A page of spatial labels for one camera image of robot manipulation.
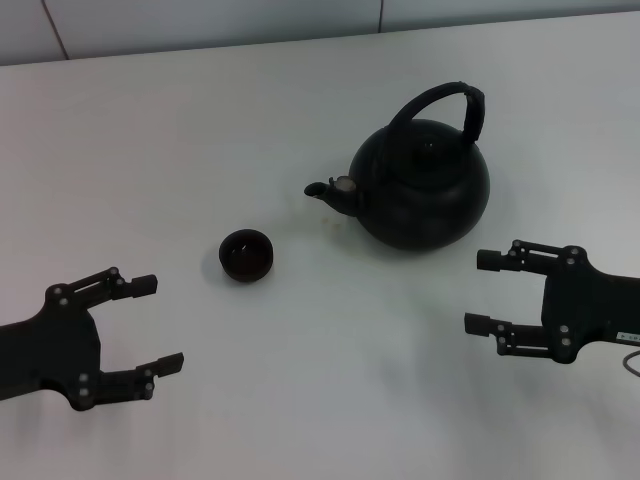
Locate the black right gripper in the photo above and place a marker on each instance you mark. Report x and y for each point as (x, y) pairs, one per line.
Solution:
(590, 310)

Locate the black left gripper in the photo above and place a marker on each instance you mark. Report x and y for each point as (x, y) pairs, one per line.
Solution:
(55, 350)

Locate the small dark teacup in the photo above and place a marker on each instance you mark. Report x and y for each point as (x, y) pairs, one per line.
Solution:
(245, 265)

